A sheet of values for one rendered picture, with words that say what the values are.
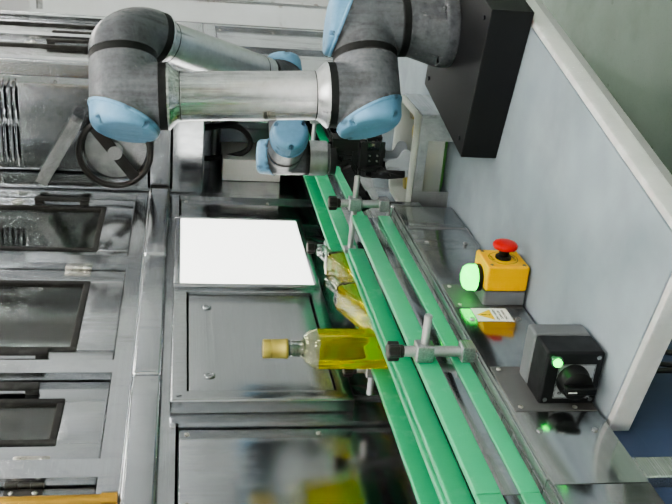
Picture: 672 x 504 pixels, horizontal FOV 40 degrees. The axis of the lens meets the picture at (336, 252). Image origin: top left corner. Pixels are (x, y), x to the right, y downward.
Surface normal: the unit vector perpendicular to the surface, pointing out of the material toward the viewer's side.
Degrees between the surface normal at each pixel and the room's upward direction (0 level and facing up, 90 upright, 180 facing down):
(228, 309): 90
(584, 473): 90
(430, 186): 90
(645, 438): 90
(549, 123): 0
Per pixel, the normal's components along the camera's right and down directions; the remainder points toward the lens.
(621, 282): -0.99, -0.02
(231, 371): 0.09, -0.91
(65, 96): 0.14, 0.40
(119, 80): 0.04, -0.22
